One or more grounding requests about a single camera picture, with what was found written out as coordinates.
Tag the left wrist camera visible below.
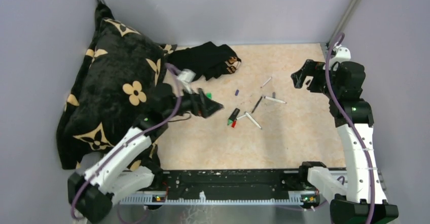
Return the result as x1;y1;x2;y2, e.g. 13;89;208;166
176;69;196;85

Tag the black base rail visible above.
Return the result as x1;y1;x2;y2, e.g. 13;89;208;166
122;169;322;206

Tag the black folded cloth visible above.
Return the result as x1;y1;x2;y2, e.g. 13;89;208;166
167;42;242;81

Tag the black floral plush pillow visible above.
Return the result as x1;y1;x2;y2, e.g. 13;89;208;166
56;3;176;170

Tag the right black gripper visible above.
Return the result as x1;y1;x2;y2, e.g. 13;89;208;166
292;58;341;99

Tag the black thin pen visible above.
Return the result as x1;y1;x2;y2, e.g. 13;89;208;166
251;96;264;114

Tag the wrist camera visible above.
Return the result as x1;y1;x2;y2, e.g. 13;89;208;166
329;46;351;64
176;69;196;85

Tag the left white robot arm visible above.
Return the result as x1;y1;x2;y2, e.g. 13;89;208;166
67;83;224;223

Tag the black green highlighter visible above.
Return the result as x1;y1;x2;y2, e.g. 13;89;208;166
227;108;240;125

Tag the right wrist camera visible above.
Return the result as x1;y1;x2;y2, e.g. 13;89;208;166
329;46;351;64

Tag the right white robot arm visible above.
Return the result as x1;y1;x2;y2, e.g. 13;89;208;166
291;45;399;223

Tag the white pen with clip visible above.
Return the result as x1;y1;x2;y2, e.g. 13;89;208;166
263;96;287;104

